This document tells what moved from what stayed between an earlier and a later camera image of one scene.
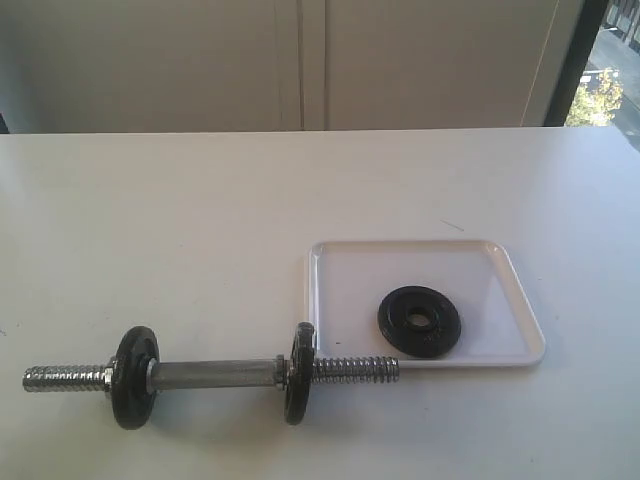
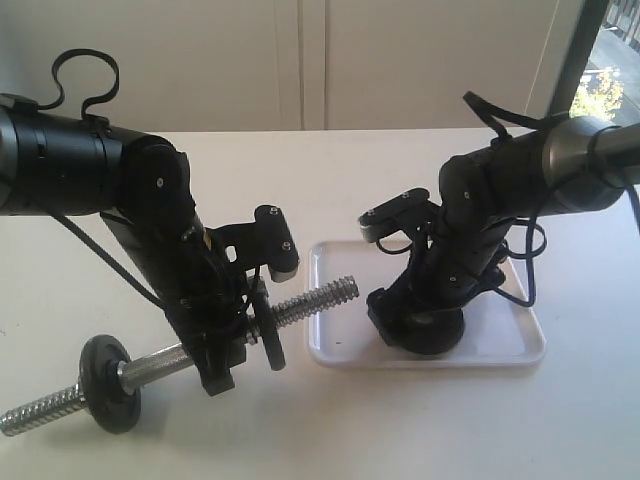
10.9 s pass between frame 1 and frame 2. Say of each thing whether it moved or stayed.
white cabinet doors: stayed
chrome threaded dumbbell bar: moved
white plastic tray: stayed
